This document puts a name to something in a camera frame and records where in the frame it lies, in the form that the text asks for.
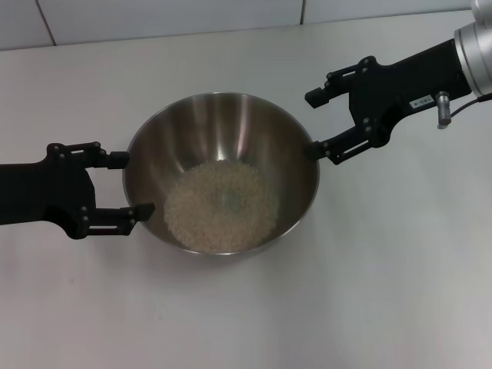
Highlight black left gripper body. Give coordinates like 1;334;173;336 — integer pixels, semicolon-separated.
0;144;96;240

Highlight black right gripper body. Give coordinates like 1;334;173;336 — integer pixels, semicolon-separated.
347;38;474;149

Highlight white rice grains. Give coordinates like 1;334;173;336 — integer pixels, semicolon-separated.
163;160;280;251

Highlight stainless steel mixing bowl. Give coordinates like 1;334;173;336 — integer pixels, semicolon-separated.
122;91;321;257

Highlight right arm cable with plug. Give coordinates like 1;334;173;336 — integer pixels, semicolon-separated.
436;91;492;130

